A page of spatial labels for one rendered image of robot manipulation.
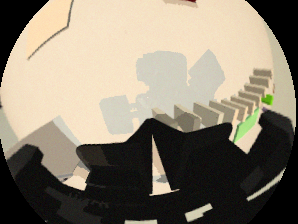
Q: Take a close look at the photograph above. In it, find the small green block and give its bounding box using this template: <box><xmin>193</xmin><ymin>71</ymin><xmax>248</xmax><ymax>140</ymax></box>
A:
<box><xmin>262</xmin><ymin>95</ymin><xmax>273</xmax><ymax>105</ymax></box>

